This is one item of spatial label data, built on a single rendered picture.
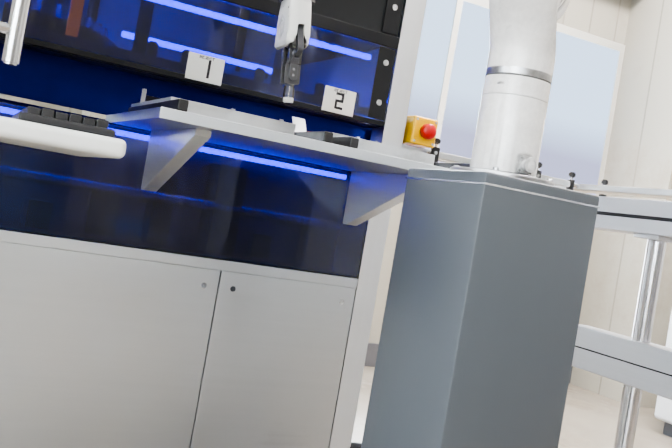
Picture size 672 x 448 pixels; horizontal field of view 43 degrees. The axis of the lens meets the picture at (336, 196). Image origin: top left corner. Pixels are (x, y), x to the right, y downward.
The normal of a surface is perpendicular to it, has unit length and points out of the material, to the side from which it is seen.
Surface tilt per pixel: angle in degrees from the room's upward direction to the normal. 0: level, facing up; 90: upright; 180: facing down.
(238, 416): 90
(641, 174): 90
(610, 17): 90
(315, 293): 90
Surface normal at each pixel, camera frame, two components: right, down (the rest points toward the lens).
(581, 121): 0.44, 0.06
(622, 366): -0.88, -0.16
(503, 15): -0.59, 0.49
